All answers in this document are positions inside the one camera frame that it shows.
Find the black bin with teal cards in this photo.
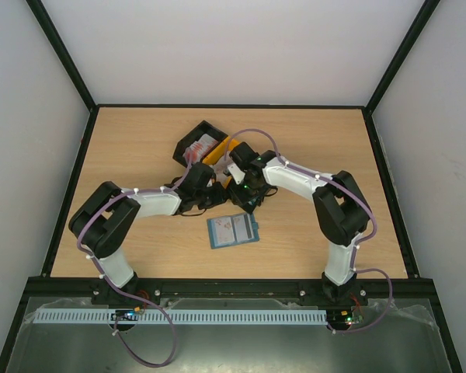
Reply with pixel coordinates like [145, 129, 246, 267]
[226, 182, 268, 214]

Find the yellow bin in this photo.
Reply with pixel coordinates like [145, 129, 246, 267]
[201, 136, 239, 188]

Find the black bin with red cards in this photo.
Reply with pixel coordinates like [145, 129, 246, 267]
[172, 120, 228, 166]

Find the white floral card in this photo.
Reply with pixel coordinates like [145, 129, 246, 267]
[212, 217, 235, 246]

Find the blue card holder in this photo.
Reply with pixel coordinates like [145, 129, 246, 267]
[207, 213, 259, 249]

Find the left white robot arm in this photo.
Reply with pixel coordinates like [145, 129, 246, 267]
[68, 163, 228, 304]

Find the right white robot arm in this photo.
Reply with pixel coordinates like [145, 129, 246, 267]
[226, 142, 374, 305]

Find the white vip card stack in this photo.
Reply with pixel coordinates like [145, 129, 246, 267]
[212, 160, 229, 183]

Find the red patterned card stack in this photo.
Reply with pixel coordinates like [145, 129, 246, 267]
[183, 134, 218, 163]

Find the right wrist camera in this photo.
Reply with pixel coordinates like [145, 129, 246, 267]
[227, 163, 245, 185]

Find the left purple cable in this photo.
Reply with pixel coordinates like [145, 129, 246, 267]
[76, 149, 178, 368]

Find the black enclosure frame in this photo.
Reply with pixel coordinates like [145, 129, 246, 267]
[0, 0, 462, 372]

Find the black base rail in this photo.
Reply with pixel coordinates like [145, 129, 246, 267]
[25, 275, 436, 308]

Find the light blue slotted cable duct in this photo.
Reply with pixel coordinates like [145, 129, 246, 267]
[33, 309, 328, 326]

